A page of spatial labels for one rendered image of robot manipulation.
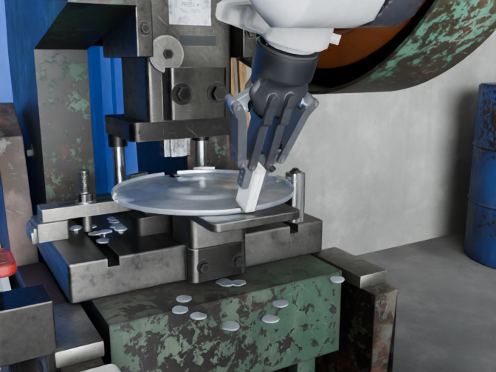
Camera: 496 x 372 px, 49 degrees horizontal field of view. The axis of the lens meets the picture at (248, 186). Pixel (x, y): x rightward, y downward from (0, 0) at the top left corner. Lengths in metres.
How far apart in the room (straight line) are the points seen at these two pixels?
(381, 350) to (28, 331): 0.55
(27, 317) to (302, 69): 0.43
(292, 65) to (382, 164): 2.30
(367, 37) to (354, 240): 1.94
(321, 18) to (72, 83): 0.69
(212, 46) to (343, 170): 1.89
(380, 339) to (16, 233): 0.71
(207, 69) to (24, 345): 0.47
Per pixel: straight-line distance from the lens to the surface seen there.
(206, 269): 0.84
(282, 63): 0.62
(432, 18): 0.90
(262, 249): 0.93
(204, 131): 0.92
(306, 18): 0.48
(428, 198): 3.19
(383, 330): 0.95
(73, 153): 1.11
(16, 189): 1.16
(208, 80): 0.87
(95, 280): 0.83
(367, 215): 2.90
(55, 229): 0.92
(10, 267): 0.68
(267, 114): 0.66
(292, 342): 0.92
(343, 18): 0.50
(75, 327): 0.78
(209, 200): 0.81
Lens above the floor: 0.98
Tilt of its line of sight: 13 degrees down
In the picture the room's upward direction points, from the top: straight up
